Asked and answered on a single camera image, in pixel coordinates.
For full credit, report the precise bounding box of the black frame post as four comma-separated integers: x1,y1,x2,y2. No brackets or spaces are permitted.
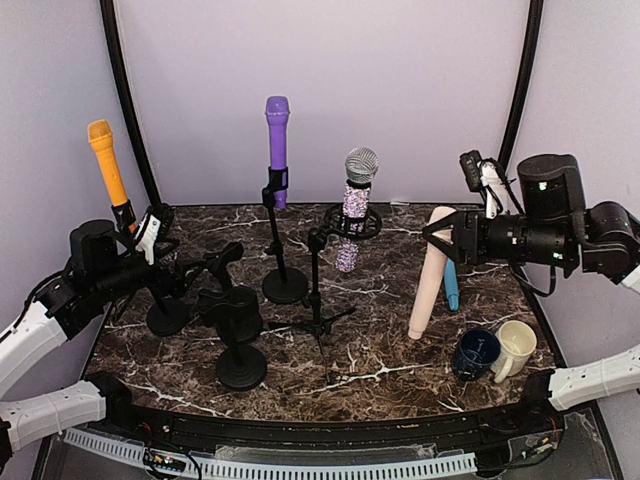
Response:
99,0,162,207
497,0,544,173

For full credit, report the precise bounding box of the blue microphone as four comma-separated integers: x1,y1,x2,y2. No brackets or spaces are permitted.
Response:
443,259,460,312

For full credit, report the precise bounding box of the orange microphone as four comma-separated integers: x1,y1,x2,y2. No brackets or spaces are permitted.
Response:
88,120,136,234

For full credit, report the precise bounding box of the right black frame post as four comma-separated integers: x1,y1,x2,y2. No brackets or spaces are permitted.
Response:
497,0,544,173

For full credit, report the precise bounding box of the black tripod shock-mount stand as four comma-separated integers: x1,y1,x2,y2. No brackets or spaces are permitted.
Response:
269,205,382,383

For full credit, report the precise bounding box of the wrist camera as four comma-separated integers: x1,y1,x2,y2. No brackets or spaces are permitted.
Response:
133,203,174,265
459,150,516,220

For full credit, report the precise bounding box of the black stand of blue microphone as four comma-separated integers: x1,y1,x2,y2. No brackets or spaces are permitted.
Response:
196,286,267,391

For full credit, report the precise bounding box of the beige microphone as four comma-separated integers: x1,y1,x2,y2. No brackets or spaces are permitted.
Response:
407,207,459,341

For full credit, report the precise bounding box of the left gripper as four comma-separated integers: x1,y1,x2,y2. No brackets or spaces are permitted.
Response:
93,237,206,304

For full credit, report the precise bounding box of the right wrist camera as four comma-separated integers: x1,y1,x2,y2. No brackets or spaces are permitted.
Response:
459,150,516,220

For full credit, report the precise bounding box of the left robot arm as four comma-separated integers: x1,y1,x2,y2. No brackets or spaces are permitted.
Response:
1,219,207,461

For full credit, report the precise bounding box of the purple microphone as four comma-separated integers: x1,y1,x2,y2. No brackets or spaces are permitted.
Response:
265,96,290,210

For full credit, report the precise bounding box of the dark blue mug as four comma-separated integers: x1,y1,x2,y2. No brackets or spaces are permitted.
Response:
452,328,501,382

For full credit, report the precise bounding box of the cream mug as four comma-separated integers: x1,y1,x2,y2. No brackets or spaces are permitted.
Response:
490,320,537,384

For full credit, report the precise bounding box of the black front rail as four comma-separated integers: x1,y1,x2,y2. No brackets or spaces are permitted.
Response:
89,402,564,452

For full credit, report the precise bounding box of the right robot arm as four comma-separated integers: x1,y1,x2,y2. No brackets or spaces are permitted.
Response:
422,154,639,434

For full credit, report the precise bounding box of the black stand of orange microphone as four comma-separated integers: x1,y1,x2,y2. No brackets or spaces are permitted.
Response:
116,222,188,337

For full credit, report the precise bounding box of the left black frame post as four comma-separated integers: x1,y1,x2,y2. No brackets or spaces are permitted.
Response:
99,0,162,207

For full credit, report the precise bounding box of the white cable tray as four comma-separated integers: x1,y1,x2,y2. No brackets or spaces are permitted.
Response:
63,428,477,479

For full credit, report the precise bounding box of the black stand of beige microphone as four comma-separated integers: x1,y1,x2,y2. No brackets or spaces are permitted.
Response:
196,241,263,345

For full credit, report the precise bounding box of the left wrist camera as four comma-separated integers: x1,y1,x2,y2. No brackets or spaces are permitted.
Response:
133,203,174,265

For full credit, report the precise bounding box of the glitter silver-head microphone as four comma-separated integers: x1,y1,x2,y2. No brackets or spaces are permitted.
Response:
335,147,379,273

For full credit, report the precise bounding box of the black stand of purple microphone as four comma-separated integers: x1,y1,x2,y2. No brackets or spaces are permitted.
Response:
262,167,309,305

